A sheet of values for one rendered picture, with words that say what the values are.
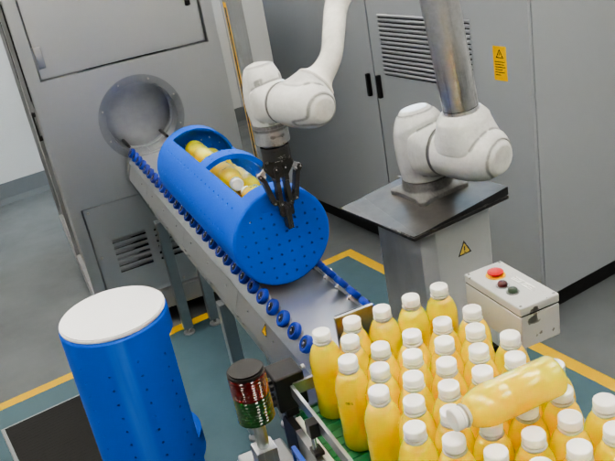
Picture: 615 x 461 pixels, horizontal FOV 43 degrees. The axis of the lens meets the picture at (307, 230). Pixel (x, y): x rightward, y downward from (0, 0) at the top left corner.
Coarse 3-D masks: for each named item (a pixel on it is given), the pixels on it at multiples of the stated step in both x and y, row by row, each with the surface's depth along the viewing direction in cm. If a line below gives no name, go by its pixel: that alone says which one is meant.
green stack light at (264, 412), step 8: (232, 400) 129; (264, 400) 128; (272, 400) 131; (240, 408) 128; (248, 408) 127; (256, 408) 127; (264, 408) 128; (272, 408) 130; (240, 416) 129; (248, 416) 128; (256, 416) 128; (264, 416) 128; (272, 416) 130; (240, 424) 130; (248, 424) 129; (256, 424) 128; (264, 424) 129
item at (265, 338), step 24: (144, 192) 340; (168, 216) 303; (192, 240) 274; (216, 288) 253; (288, 288) 222; (312, 288) 219; (240, 312) 230; (312, 312) 207; (336, 312) 205; (264, 336) 212; (336, 336) 194
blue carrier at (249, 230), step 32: (192, 128) 279; (160, 160) 278; (192, 160) 252; (224, 160) 243; (256, 160) 247; (192, 192) 242; (224, 192) 221; (256, 192) 210; (224, 224) 215; (256, 224) 209; (320, 224) 217; (256, 256) 212; (288, 256) 216; (320, 256) 220
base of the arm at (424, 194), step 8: (408, 184) 239; (416, 184) 236; (424, 184) 236; (432, 184) 235; (440, 184) 236; (448, 184) 238; (456, 184) 239; (464, 184) 239; (392, 192) 247; (400, 192) 244; (408, 192) 240; (416, 192) 238; (424, 192) 237; (432, 192) 236; (440, 192) 236; (448, 192) 237; (416, 200) 236; (424, 200) 234; (432, 200) 235
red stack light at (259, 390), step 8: (264, 376) 127; (232, 384) 126; (240, 384) 125; (248, 384) 125; (256, 384) 126; (264, 384) 127; (232, 392) 127; (240, 392) 126; (248, 392) 126; (256, 392) 126; (264, 392) 127; (240, 400) 127; (248, 400) 126; (256, 400) 127
